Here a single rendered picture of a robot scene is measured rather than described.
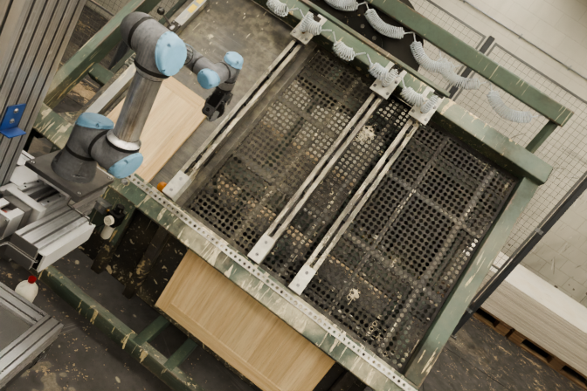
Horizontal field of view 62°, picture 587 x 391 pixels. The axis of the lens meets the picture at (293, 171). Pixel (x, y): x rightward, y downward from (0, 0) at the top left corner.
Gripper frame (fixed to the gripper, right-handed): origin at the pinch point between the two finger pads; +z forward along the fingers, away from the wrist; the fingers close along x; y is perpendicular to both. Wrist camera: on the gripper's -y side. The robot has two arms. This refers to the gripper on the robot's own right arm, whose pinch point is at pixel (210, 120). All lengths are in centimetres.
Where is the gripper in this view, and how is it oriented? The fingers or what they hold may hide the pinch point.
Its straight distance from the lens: 218.7
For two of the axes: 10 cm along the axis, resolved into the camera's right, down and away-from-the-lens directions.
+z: -3.7, 5.9, 7.2
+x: -8.3, -5.5, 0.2
